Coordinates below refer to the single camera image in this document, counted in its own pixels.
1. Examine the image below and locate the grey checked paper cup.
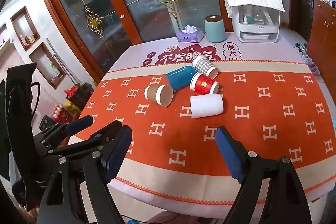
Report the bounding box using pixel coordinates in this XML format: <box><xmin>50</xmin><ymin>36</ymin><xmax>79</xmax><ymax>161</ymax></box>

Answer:
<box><xmin>192</xmin><ymin>55</ymin><xmax>219</xmax><ymax>79</ymax></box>

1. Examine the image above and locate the red paper cup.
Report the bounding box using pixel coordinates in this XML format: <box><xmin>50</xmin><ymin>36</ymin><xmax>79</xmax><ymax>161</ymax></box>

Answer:
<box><xmin>190</xmin><ymin>72</ymin><xmax>219</xmax><ymax>95</ymax></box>

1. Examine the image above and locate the white sterilizer appliance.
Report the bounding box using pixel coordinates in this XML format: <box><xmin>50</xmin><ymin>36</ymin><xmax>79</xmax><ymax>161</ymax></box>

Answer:
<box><xmin>231</xmin><ymin>5</ymin><xmax>280</xmax><ymax>43</ymax></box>

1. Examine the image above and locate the brown paper cup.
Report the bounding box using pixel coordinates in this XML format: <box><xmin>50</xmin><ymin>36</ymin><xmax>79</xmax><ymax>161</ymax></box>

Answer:
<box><xmin>144</xmin><ymin>85</ymin><xmax>174</xmax><ymax>107</ymax></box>

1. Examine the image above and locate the brown wooden cabinet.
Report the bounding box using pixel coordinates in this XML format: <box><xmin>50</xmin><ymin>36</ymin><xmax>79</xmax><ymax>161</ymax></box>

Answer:
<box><xmin>307</xmin><ymin>0</ymin><xmax>336</xmax><ymax>100</ymax></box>

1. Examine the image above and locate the dark basket red decoration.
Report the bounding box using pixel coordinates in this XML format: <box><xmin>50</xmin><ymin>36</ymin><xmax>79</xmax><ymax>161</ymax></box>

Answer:
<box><xmin>64</xmin><ymin>83</ymin><xmax>93</xmax><ymax>110</ymax></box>

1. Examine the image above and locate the white paper cup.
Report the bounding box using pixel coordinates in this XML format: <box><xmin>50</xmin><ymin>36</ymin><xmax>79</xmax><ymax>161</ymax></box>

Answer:
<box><xmin>190</xmin><ymin>94</ymin><xmax>224</xmax><ymax>118</ymax></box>

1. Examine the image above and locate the orange H-pattern table runner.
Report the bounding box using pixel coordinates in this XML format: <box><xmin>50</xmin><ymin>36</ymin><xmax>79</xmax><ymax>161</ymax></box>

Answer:
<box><xmin>68</xmin><ymin>59</ymin><xmax>336</xmax><ymax>206</ymax></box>

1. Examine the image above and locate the white printed tablecloth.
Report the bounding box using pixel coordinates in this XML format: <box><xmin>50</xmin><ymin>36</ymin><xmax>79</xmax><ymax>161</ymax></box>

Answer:
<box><xmin>67</xmin><ymin>31</ymin><xmax>336</xmax><ymax>221</ymax></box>

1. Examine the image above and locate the teal canister brown lid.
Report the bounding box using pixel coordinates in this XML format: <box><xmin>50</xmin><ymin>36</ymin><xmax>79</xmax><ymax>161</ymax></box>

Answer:
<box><xmin>205</xmin><ymin>15</ymin><xmax>227</xmax><ymax>43</ymax></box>

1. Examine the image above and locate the red box with eggs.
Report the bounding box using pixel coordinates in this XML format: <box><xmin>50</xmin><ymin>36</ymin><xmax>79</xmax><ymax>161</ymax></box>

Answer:
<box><xmin>50</xmin><ymin>104</ymin><xmax>70</xmax><ymax>123</ymax></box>

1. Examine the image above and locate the blue plastic cup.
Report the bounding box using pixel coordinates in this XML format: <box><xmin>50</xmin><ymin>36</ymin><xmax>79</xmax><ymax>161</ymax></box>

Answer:
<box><xmin>166</xmin><ymin>65</ymin><xmax>196</xmax><ymax>92</ymax></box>

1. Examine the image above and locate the purple tissue pack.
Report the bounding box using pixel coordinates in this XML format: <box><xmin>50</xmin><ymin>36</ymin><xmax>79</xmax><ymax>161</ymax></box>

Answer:
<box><xmin>177</xmin><ymin>25</ymin><xmax>205</xmax><ymax>43</ymax></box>

